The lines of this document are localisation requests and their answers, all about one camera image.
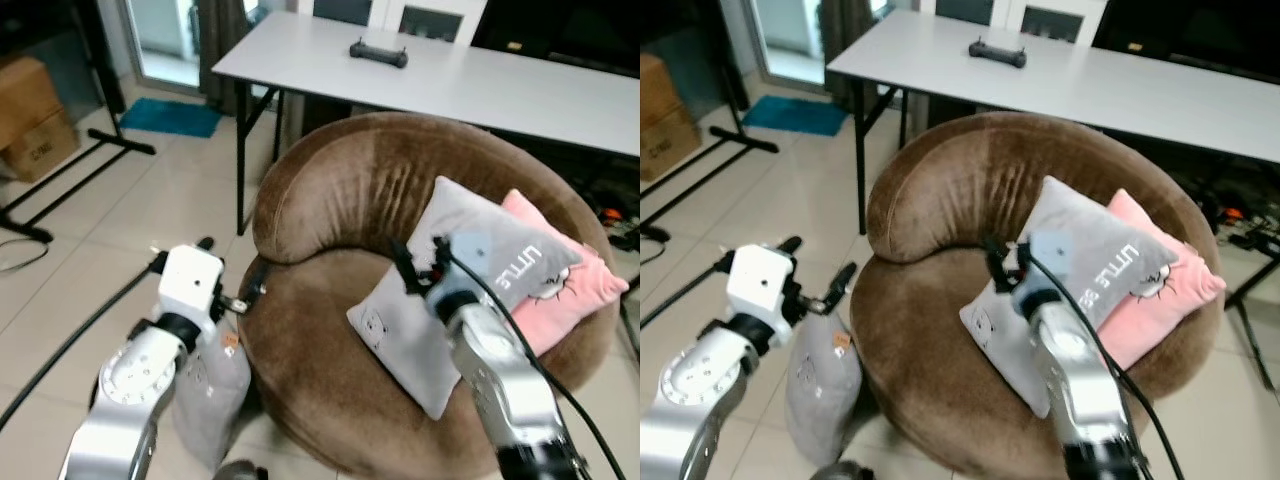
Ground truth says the grey lettered pillow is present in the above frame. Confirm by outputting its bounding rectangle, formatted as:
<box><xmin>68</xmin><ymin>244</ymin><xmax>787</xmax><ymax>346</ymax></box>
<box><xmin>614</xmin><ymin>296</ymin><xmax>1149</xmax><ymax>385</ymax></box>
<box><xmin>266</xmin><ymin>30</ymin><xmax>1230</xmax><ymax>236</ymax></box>
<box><xmin>958</xmin><ymin>175</ymin><xmax>1179</xmax><ymax>420</ymax></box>
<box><xmin>346</xmin><ymin>176</ymin><xmax>584</xmax><ymax>422</ymax></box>

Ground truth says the plain grey pillow with tag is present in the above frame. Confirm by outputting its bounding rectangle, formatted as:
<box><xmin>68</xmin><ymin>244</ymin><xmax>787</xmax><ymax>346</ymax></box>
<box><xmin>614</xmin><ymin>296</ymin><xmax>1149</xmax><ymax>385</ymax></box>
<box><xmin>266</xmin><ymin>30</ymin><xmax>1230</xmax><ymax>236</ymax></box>
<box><xmin>171</xmin><ymin>318</ymin><xmax>252</xmax><ymax>472</ymax></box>
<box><xmin>784</xmin><ymin>318</ymin><xmax>864</xmax><ymax>468</ymax></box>

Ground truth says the round brown velvet sofa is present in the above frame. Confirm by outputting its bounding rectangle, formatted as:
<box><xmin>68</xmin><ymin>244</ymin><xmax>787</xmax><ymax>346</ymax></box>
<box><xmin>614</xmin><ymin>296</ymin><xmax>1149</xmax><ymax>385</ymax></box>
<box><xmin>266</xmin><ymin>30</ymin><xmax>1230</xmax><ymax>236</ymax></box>
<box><xmin>238</xmin><ymin>111</ymin><xmax>623</xmax><ymax>480</ymax></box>
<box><xmin>851</xmin><ymin>111</ymin><xmax>1227</xmax><ymax>480</ymax></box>

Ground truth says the black metal floor stand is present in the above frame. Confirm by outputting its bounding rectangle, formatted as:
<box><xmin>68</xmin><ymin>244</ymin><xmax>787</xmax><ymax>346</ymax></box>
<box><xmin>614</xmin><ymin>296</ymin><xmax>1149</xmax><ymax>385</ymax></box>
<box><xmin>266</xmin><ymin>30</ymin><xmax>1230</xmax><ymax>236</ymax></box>
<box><xmin>0</xmin><ymin>0</ymin><xmax>157</xmax><ymax>244</ymax></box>
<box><xmin>640</xmin><ymin>0</ymin><xmax>780</xmax><ymax>246</ymax></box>

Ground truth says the blue floor mat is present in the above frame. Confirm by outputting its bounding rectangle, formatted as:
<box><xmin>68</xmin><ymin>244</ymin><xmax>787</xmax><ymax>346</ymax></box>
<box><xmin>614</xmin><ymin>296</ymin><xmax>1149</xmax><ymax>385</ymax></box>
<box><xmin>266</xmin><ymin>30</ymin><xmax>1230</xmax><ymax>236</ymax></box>
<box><xmin>741</xmin><ymin>94</ymin><xmax>850</xmax><ymax>139</ymax></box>
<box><xmin>117</xmin><ymin>96</ymin><xmax>224</xmax><ymax>140</ymax></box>

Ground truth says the pink cat face pillow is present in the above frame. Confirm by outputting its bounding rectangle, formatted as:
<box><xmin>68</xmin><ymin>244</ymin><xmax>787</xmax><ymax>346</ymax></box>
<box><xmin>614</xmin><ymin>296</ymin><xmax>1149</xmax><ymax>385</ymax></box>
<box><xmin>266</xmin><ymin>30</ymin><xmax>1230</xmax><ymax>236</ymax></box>
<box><xmin>1098</xmin><ymin>188</ymin><xmax>1228</xmax><ymax>369</ymax></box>
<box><xmin>500</xmin><ymin>189</ymin><xmax>631</xmax><ymax>358</ymax></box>

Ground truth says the white folding table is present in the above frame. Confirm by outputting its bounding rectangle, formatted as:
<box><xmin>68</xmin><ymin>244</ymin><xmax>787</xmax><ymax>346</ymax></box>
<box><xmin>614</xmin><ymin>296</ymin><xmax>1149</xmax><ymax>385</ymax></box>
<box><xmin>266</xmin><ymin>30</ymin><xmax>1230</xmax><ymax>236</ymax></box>
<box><xmin>211</xmin><ymin>11</ymin><xmax>641</xmax><ymax>237</ymax></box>
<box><xmin>827</xmin><ymin>9</ymin><xmax>1280</xmax><ymax>237</ymax></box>

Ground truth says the grey robot foot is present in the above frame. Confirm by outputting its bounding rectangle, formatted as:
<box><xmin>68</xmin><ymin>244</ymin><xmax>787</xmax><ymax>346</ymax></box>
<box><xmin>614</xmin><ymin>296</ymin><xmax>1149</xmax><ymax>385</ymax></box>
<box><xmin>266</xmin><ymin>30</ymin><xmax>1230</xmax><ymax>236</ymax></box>
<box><xmin>809</xmin><ymin>459</ymin><xmax>877</xmax><ymax>480</ymax></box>
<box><xmin>211</xmin><ymin>459</ymin><xmax>270</xmax><ymax>480</ymax></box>

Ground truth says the brown cardboard box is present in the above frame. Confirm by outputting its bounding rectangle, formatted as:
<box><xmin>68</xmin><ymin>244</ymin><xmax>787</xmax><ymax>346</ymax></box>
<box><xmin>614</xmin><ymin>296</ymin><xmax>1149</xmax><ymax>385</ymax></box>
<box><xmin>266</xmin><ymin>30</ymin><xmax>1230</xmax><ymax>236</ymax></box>
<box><xmin>640</xmin><ymin>51</ymin><xmax>704</xmax><ymax>184</ymax></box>
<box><xmin>0</xmin><ymin>55</ymin><xmax>82</xmax><ymax>184</ymax></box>

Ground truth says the black handheld controller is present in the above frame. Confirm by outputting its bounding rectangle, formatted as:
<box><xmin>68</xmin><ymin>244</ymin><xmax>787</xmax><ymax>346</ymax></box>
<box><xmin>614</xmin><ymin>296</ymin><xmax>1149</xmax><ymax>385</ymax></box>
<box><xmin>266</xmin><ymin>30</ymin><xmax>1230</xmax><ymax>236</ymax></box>
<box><xmin>348</xmin><ymin>39</ymin><xmax>410</xmax><ymax>70</ymax></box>
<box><xmin>967</xmin><ymin>37</ymin><xmax>1029</xmax><ymax>70</ymax></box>

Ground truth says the dark grey curtain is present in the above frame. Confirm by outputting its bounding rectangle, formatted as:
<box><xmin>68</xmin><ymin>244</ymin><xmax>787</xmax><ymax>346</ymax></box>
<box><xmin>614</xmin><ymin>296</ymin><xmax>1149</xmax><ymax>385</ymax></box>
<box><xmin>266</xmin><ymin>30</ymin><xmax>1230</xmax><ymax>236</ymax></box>
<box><xmin>818</xmin><ymin>0</ymin><xmax>879</xmax><ymax>61</ymax></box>
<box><xmin>196</xmin><ymin>0</ymin><xmax>253</xmax><ymax>113</ymax></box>

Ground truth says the white chair with dark panel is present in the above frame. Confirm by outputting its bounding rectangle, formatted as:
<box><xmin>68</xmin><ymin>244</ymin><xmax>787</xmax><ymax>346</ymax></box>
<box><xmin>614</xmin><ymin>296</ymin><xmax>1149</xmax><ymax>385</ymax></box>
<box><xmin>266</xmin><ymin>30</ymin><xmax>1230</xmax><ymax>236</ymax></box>
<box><xmin>384</xmin><ymin>0</ymin><xmax>491</xmax><ymax>47</ymax></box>
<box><xmin>296</xmin><ymin>0</ymin><xmax>387</xmax><ymax>27</ymax></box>
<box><xmin>1005</xmin><ymin>0</ymin><xmax>1110</xmax><ymax>47</ymax></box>
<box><xmin>918</xmin><ymin>0</ymin><xmax>1011</xmax><ymax>23</ymax></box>

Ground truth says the black flat screen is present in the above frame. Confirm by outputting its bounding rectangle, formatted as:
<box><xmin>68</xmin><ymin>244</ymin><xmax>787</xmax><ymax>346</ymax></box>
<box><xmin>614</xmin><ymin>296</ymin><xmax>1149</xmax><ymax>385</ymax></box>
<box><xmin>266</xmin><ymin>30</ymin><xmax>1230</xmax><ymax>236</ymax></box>
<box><xmin>470</xmin><ymin>0</ymin><xmax>641</xmax><ymax>78</ymax></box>
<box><xmin>1091</xmin><ymin>0</ymin><xmax>1280</xmax><ymax>87</ymax></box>

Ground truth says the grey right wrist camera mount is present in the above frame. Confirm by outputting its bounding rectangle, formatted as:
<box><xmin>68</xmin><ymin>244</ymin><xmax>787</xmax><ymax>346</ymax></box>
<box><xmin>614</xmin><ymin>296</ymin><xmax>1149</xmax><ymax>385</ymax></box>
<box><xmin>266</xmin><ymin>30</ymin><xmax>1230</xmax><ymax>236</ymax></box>
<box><xmin>448</xmin><ymin>230</ymin><xmax>493</xmax><ymax>291</ymax></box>
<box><xmin>1026</xmin><ymin>230</ymin><xmax>1077</xmax><ymax>291</ymax></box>

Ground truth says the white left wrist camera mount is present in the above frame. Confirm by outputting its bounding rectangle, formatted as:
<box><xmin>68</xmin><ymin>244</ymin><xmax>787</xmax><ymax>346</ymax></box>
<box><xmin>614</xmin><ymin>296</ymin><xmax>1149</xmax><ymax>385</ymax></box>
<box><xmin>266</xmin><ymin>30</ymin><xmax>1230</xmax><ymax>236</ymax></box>
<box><xmin>727</xmin><ymin>246</ymin><xmax>795</xmax><ymax>321</ymax></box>
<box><xmin>158</xmin><ymin>246</ymin><xmax>224</xmax><ymax>321</ymax></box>

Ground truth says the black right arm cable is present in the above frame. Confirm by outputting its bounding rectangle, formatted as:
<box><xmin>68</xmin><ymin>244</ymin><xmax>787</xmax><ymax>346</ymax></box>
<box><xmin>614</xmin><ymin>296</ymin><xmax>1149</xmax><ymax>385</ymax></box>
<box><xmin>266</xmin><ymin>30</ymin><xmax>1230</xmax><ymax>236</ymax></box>
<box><xmin>448</xmin><ymin>252</ymin><xmax>629</xmax><ymax>480</ymax></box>
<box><xmin>1026</xmin><ymin>250</ymin><xmax>1187</xmax><ymax>480</ymax></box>

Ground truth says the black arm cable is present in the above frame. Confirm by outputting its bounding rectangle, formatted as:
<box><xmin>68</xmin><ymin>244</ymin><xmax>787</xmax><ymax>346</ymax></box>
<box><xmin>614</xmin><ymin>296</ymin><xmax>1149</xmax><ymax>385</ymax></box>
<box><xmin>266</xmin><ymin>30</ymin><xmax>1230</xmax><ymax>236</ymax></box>
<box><xmin>448</xmin><ymin>252</ymin><xmax>629</xmax><ymax>480</ymax></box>
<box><xmin>640</xmin><ymin>250</ymin><xmax>734</xmax><ymax>331</ymax></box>
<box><xmin>1026</xmin><ymin>250</ymin><xmax>1187</xmax><ymax>480</ymax></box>
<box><xmin>0</xmin><ymin>252</ymin><xmax>167</xmax><ymax>433</ymax></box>

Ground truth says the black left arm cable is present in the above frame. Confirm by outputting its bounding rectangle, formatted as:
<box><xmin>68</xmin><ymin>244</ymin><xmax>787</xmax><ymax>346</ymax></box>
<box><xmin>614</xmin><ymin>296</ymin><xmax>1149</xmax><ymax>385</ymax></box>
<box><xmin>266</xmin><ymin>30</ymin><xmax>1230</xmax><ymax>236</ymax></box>
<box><xmin>0</xmin><ymin>252</ymin><xmax>167</xmax><ymax>433</ymax></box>
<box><xmin>640</xmin><ymin>250</ymin><xmax>734</xmax><ymax>331</ymax></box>

